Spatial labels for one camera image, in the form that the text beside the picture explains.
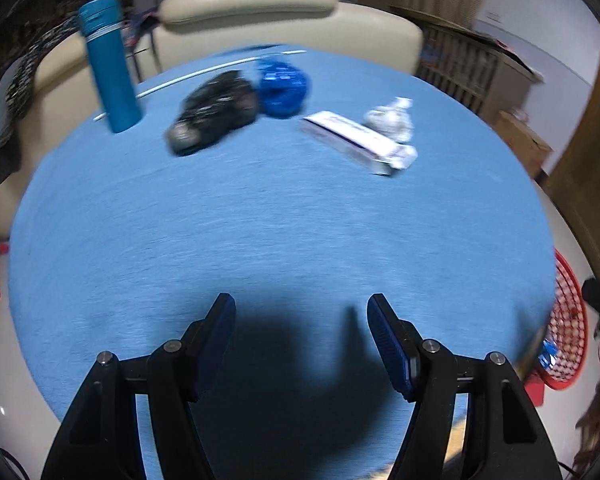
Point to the black floral cloth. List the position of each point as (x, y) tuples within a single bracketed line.
[(35, 60)]

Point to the wooden slatted furniture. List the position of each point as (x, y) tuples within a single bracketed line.
[(460, 65)]

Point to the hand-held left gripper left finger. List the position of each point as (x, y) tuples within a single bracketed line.
[(212, 345)]

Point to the beige leather sofa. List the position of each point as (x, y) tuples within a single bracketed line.
[(280, 20)]

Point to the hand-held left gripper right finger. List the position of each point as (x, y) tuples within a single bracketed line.
[(390, 345)]

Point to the red mesh basket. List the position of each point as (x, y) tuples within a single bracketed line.
[(572, 310)]

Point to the cardboard box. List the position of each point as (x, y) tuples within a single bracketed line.
[(525, 145)]

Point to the blue thermos bottle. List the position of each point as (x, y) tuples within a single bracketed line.
[(112, 75)]

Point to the blue tablecloth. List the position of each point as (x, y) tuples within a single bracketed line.
[(230, 220)]

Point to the grey cloth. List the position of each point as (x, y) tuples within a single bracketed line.
[(2, 110)]

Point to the crumpled white plastic bag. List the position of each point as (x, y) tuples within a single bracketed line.
[(387, 120)]

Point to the black plastic bag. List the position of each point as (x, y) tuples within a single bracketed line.
[(215, 102)]

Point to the white and purple box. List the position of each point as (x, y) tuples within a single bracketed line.
[(350, 137)]

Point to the wooden door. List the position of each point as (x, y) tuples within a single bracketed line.
[(595, 160)]

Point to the white thin tube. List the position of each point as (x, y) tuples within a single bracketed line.
[(190, 76)]

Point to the blue plastic bag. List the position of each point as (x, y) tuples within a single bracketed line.
[(280, 87)]

